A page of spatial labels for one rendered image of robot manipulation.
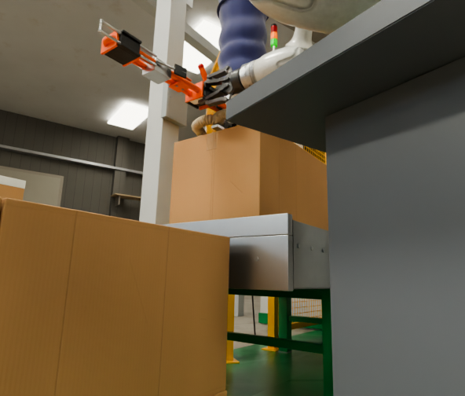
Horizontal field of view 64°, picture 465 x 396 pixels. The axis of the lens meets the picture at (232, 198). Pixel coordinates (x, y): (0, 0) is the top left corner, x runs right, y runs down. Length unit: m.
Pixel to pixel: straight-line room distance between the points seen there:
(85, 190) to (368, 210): 9.24
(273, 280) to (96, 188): 8.86
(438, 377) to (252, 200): 0.80
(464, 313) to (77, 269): 0.59
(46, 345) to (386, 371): 0.52
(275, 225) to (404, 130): 0.56
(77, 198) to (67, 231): 8.87
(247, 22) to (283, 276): 1.09
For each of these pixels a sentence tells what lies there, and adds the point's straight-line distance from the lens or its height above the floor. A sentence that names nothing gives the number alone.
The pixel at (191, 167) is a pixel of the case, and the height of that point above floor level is 0.83.
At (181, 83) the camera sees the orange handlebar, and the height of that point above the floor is 1.07.
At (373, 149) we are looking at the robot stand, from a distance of 0.60.
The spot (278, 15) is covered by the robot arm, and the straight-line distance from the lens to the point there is 0.67.
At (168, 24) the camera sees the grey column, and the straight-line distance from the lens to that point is 2.96.
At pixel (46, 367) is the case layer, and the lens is 0.73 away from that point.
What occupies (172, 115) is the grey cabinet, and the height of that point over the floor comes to 1.50.
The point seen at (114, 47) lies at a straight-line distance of 1.17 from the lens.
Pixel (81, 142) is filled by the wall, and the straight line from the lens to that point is 9.93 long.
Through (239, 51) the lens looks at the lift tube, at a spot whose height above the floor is 1.33.
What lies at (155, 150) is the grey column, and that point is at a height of 1.25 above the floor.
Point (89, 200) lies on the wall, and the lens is 9.64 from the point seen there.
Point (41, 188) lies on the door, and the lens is 9.43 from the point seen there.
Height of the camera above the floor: 0.43
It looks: 12 degrees up
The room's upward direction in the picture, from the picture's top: 2 degrees clockwise
